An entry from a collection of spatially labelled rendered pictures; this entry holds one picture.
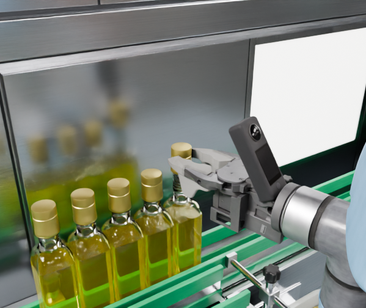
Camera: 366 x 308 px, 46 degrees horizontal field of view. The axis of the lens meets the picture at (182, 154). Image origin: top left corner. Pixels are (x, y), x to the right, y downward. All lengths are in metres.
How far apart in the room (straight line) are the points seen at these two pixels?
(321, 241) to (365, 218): 0.29
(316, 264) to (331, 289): 0.43
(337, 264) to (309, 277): 0.47
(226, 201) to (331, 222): 0.16
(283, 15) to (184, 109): 0.29
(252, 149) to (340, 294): 0.21
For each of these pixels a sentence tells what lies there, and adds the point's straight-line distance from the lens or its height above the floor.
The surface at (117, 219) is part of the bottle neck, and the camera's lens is 0.68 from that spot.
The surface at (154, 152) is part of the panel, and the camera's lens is 0.82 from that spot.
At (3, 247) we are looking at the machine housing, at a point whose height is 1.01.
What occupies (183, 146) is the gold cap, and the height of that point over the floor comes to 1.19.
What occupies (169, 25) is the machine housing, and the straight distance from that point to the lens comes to 0.78.
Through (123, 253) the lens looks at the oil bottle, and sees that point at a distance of 0.70.
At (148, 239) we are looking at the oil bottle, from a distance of 0.71.
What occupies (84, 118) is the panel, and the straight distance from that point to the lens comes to 0.73.
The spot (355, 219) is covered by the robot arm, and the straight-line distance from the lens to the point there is 0.29.
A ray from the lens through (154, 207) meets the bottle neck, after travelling 0.70.
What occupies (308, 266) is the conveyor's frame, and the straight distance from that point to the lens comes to 1.02.
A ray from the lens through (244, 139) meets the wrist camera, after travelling 0.58.
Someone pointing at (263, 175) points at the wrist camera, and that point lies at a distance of 0.59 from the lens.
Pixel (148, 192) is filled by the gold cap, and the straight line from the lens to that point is 0.68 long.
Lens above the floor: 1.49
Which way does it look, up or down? 27 degrees down
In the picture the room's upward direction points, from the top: straight up
